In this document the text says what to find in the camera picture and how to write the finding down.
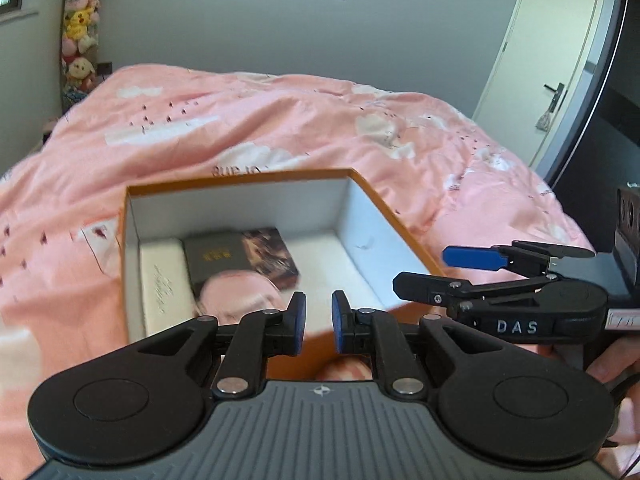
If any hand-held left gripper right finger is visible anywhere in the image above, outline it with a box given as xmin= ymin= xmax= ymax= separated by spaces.
xmin=331 ymin=289 xmax=502 ymax=399

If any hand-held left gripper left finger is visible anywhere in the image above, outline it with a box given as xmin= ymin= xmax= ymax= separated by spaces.
xmin=134 ymin=290 xmax=308 ymax=401

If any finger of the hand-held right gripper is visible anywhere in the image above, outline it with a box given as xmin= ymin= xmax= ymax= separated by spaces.
xmin=442 ymin=240 xmax=597 ymax=279
xmin=392 ymin=270 xmax=562 ymax=312

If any face portrait cover book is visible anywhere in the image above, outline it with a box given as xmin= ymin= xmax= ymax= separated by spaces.
xmin=194 ymin=269 xmax=294 ymax=329

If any dark cover book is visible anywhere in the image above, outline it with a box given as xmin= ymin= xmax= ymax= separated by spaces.
xmin=182 ymin=227 xmax=301 ymax=291

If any orange cardboard box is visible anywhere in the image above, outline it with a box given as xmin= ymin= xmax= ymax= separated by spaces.
xmin=116 ymin=168 xmax=452 ymax=382

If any person's right hand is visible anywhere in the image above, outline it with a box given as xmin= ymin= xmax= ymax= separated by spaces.
xmin=586 ymin=334 xmax=640 ymax=388

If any white book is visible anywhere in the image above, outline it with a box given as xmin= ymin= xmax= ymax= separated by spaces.
xmin=139 ymin=237 xmax=199 ymax=334

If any person's pale pink clothing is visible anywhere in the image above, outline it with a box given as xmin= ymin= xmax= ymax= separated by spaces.
xmin=594 ymin=439 xmax=640 ymax=480

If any pink printed blanket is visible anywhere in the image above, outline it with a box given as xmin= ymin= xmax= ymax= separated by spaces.
xmin=0 ymin=62 xmax=597 ymax=461

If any white door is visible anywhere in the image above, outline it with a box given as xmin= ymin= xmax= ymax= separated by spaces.
xmin=472 ymin=0 xmax=619 ymax=171

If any hanging plush toy column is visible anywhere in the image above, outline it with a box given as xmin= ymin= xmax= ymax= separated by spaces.
xmin=60 ymin=0 xmax=107 ymax=109

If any black cable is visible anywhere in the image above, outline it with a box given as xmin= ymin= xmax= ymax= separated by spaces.
xmin=602 ymin=377 xmax=640 ymax=453

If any black door handle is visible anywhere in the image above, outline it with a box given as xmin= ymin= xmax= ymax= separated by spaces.
xmin=544 ymin=81 xmax=570 ymax=117

